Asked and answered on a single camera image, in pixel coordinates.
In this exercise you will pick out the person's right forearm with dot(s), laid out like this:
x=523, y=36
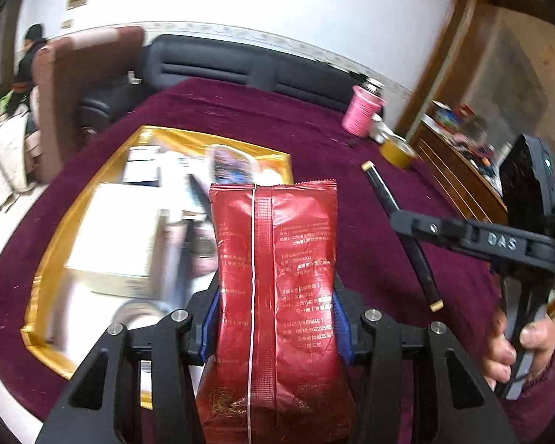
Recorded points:
x=532, y=407

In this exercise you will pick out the white cloth pile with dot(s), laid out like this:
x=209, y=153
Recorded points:
x=4, y=162

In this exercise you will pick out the golden box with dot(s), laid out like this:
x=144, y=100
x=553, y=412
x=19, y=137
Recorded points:
x=51, y=259

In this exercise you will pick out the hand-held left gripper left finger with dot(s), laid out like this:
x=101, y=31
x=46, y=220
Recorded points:
x=210, y=321

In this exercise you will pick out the person's right hand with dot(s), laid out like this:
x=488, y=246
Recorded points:
x=497, y=351

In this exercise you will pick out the long black pen gold tip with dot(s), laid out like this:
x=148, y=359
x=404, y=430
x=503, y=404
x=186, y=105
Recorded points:
x=421, y=268

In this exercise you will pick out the pink thread spool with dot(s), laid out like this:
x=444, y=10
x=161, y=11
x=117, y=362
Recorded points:
x=360, y=111

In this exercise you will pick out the yellow tape roll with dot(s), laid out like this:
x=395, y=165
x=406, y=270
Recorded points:
x=397, y=152

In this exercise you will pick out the wooden counter brick pattern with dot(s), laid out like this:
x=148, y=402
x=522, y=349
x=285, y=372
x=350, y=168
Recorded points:
x=462, y=180

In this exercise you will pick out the wall switch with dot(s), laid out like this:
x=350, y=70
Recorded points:
x=66, y=23

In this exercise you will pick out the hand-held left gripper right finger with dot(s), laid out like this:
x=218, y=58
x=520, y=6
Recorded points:
x=343, y=330

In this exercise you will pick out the maroon tablecloth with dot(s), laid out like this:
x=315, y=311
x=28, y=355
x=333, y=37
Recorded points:
x=333, y=148

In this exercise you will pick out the brown armchair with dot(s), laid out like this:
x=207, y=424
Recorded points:
x=74, y=83

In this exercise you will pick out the blue printed packet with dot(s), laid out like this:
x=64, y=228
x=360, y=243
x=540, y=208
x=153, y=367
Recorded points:
x=231, y=164

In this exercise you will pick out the red foil packet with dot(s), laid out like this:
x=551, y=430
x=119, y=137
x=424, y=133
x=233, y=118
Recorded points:
x=277, y=296

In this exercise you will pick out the black sofa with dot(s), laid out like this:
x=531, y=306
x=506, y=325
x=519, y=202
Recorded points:
x=212, y=64

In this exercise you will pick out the white cardboard box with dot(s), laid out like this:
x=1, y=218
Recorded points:
x=115, y=236

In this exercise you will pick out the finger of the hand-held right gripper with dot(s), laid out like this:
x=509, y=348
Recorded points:
x=425, y=227

